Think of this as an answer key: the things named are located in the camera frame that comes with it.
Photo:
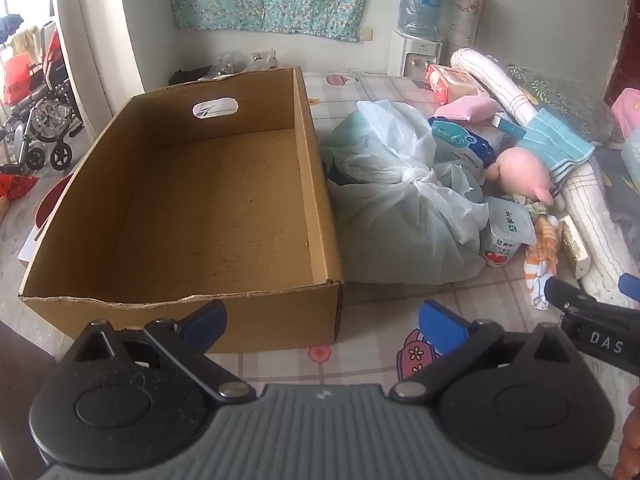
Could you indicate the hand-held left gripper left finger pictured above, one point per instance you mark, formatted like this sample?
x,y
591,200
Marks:
x,y
205,320

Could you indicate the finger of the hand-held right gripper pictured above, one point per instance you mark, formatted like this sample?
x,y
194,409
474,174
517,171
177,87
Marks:
x,y
631,287
562,292

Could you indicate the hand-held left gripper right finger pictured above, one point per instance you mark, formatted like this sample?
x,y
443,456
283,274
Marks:
x,y
442,322

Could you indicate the orange striped sock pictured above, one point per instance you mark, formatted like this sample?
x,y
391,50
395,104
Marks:
x,y
545,245

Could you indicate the white yogurt cup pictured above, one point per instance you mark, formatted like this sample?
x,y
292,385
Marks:
x,y
507,232

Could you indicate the green scrunchie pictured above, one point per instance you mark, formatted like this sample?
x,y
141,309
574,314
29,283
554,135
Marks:
x,y
536,207

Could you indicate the brown cardboard box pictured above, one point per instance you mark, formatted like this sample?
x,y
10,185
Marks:
x,y
210,200

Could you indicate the person's right hand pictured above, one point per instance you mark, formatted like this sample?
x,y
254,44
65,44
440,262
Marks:
x,y
631,435

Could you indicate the small yellow white box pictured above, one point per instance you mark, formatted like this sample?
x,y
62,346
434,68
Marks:
x,y
575,247

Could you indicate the white checked quilt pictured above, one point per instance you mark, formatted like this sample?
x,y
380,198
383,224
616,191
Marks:
x,y
595,220

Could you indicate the pink plush toy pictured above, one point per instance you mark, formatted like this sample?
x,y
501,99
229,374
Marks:
x,y
520,172

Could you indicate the blue checked towel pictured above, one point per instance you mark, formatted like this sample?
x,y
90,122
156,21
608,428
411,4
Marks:
x,y
557,142

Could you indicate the white blue carton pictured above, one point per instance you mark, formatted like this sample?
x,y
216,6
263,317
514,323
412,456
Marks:
x,y
507,127

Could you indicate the pink grey floral duvet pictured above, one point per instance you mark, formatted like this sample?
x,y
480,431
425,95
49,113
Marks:
x,y
629,110

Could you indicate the blue tissue packet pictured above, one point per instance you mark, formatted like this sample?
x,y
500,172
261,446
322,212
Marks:
x,y
460,141

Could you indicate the white flat box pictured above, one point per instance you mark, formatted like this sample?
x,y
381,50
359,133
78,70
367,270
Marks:
x,y
30,250

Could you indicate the grey leaf print pillow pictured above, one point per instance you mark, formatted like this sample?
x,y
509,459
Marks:
x,y
570,102

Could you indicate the red basin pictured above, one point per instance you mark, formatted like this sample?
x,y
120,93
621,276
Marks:
x,y
50,205

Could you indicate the red cloth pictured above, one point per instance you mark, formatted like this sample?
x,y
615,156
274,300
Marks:
x,y
17,185

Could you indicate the red wet wipes pack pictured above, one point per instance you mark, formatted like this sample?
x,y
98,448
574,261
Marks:
x,y
452,85

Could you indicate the dark bag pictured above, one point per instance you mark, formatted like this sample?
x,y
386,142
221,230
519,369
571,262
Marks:
x,y
187,76

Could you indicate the clear plastic bag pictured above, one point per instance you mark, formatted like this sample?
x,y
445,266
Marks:
x,y
222,66

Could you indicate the wheelchair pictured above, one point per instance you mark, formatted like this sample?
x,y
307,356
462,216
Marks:
x,y
45,110

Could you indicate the small white plastic bag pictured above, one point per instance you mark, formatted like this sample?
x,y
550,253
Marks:
x,y
260,61

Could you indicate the white water dispenser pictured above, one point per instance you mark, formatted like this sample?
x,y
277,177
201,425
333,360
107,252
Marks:
x,y
415,57

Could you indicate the rolled patterned mat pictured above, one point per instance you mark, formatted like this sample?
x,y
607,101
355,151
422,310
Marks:
x,y
466,20

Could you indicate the red bag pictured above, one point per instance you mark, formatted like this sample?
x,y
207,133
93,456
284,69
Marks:
x,y
17,80

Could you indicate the blue water bottle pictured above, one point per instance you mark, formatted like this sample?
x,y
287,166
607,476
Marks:
x,y
422,2

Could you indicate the hanging clothes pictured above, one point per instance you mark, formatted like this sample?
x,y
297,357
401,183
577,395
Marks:
x,y
11,27

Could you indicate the wall socket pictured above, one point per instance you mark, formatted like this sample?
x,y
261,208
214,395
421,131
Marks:
x,y
366,34

